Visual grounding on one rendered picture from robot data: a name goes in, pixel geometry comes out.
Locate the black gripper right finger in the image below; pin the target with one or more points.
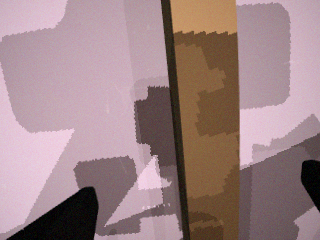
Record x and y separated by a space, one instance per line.
310 177

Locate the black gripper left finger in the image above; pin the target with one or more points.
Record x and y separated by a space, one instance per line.
73 219

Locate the brown wooden rail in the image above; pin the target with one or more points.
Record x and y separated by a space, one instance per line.
202 53

